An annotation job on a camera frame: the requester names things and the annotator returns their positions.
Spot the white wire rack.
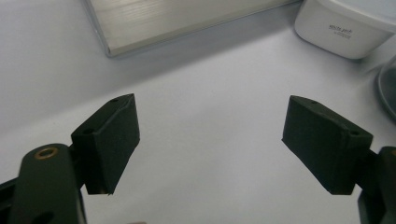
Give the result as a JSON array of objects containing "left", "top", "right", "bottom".
[{"left": 83, "top": 0, "right": 301, "bottom": 59}]

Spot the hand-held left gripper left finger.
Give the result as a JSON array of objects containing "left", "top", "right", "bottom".
[{"left": 70, "top": 93, "right": 141, "bottom": 196}]

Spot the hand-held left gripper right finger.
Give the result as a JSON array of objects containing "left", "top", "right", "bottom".
[{"left": 281, "top": 94, "right": 374, "bottom": 196}]

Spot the white square container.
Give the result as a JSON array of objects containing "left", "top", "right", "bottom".
[{"left": 293, "top": 0, "right": 396, "bottom": 60}]

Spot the round glass container blue lid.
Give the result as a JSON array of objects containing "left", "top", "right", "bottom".
[{"left": 375, "top": 55, "right": 396, "bottom": 122}]

